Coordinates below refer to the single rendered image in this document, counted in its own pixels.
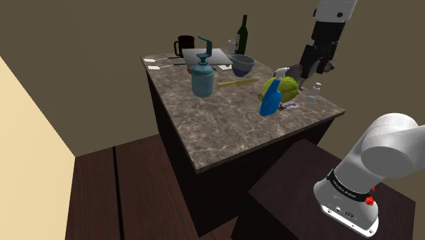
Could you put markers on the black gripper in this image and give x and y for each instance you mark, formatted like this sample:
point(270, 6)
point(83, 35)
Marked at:
point(327, 35)

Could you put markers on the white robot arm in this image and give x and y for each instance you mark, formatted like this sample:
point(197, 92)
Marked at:
point(372, 156)

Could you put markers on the clear salt shaker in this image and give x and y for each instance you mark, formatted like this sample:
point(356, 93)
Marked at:
point(313, 93)

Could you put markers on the green cabbage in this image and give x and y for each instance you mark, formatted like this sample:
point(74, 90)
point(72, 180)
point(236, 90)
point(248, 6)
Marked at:
point(288, 88)

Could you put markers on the small purple flat packet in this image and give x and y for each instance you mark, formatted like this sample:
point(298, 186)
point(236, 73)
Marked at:
point(289, 106)

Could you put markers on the blue spray bottle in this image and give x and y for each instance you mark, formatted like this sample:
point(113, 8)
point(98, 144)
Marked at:
point(269, 101)

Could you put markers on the grey-blue bowl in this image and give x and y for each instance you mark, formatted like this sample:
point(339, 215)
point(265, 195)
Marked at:
point(241, 64)

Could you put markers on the dark green wine bottle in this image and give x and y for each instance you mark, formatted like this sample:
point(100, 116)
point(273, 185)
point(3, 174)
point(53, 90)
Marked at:
point(242, 38)

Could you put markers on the yellow knife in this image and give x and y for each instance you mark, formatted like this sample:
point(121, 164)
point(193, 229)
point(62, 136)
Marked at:
point(237, 82)

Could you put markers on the small white cup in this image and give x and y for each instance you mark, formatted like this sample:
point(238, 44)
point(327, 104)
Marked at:
point(231, 46)

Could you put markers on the small white flat card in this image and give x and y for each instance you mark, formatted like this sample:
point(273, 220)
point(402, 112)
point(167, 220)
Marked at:
point(224, 67)

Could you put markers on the grey laptop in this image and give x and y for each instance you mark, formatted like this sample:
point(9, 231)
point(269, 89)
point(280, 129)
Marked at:
point(212, 56)

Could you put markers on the dark cabinet with marble top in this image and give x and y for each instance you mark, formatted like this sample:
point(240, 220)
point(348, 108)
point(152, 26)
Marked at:
point(225, 123)

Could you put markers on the teal pump spray bottle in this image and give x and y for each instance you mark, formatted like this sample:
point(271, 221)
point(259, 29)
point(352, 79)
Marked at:
point(202, 81)

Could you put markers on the dark brown robot stand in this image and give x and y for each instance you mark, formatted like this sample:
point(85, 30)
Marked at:
point(285, 186)

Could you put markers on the black mug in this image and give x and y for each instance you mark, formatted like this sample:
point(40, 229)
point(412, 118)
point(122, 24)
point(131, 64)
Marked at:
point(186, 44)

